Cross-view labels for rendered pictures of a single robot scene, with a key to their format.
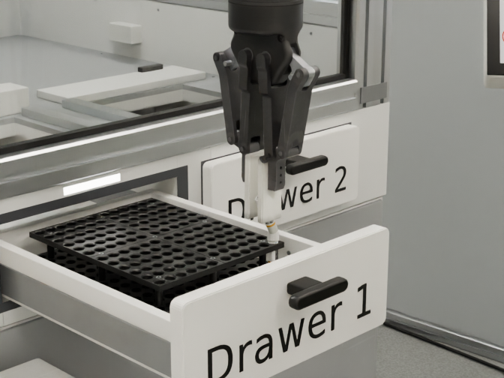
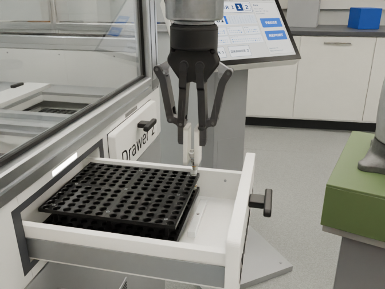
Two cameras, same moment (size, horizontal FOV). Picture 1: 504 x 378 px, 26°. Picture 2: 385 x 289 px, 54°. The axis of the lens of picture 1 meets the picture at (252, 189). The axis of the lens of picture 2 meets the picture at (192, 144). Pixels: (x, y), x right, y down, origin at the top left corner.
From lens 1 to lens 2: 0.67 m
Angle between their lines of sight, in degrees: 31
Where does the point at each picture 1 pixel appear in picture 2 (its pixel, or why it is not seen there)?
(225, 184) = (120, 144)
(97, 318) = (136, 260)
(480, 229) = not seen: hidden behind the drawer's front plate
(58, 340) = (60, 268)
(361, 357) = not seen: hidden behind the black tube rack
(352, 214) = (153, 144)
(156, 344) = (197, 268)
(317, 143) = (145, 112)
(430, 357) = not seen: hidden behind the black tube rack
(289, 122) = (219, 104)
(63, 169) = (51, 159)
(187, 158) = (102, 134)
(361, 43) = (150, 58)
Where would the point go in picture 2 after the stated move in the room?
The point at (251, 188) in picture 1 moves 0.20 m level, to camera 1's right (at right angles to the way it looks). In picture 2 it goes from (187, 147) to (273, 126)
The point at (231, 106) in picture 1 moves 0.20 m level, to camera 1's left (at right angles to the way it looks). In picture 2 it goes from (169, 98) to (44, 119)
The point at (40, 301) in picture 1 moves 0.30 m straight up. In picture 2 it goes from (72, 256) to (41, 47)
